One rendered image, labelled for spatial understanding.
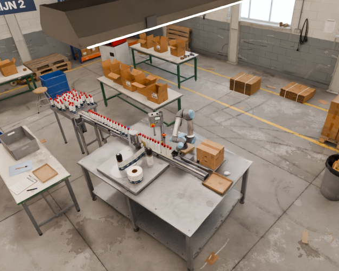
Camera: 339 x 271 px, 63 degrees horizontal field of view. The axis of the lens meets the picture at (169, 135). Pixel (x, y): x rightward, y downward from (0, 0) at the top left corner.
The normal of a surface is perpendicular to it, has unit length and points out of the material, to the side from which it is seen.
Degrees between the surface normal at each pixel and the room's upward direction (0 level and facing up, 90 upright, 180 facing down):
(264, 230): 0
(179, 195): 0
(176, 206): 0
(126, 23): 55
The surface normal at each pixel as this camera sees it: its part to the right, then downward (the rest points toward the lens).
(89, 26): 0.51, -0.13
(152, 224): -0.06, -0.81
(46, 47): 0.67, 0.40
